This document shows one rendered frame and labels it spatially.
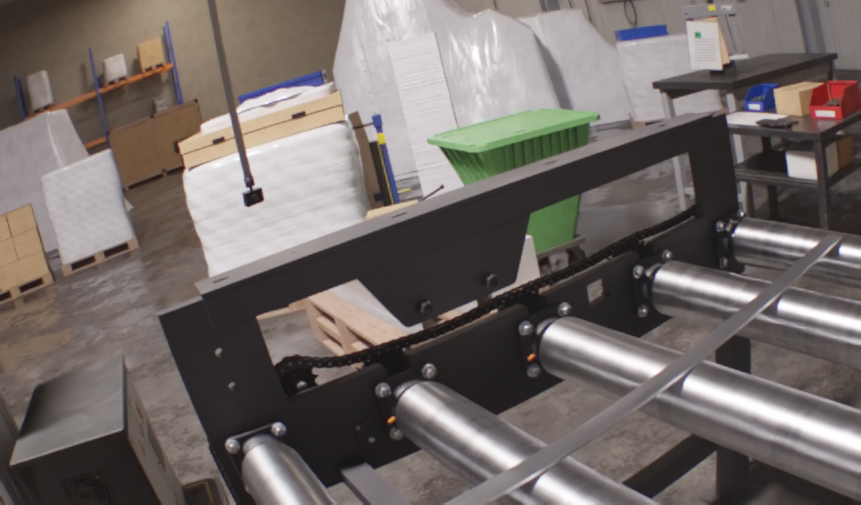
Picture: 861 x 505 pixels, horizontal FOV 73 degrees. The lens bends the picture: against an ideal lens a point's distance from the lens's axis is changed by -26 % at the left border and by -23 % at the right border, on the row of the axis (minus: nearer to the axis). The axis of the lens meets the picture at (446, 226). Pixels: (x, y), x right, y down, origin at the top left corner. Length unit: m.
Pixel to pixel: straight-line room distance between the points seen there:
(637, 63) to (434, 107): 3.51
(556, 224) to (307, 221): 1.52
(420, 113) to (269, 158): 1.11
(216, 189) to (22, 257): 4.99
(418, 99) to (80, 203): 5.38
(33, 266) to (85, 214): 1.03
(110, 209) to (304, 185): 5.01
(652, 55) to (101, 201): 6.83
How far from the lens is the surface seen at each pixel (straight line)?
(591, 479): 0.89
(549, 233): 4.07
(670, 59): 7.99
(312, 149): 4.51
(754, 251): 1.66
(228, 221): 4.66
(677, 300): 1.45
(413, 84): 4.97
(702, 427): 1.05
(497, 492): 0.89
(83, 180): 9.14
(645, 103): 8.03
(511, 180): 1.33
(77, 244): 9.22
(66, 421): 1.80
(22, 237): 9.12
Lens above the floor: 1.45
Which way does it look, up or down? 14 degrees down
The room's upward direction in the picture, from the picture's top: 13 degrees counter-clockwise
